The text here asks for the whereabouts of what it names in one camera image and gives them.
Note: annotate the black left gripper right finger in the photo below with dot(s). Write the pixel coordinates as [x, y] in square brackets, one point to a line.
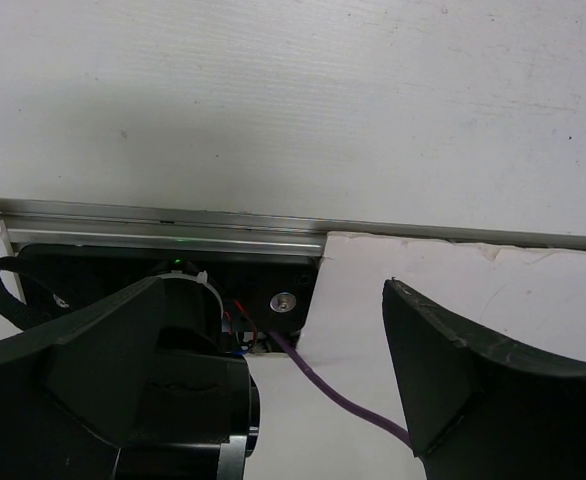
[478, 404]

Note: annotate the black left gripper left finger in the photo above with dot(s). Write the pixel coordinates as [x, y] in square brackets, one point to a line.
[69, 389]

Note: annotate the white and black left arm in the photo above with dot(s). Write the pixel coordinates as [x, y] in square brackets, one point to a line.
[199, 412]

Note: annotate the aluminium table edge rail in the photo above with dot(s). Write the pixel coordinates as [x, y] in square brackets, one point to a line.
[64, 223]

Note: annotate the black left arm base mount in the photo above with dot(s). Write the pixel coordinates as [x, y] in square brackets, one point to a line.
[225, 302]

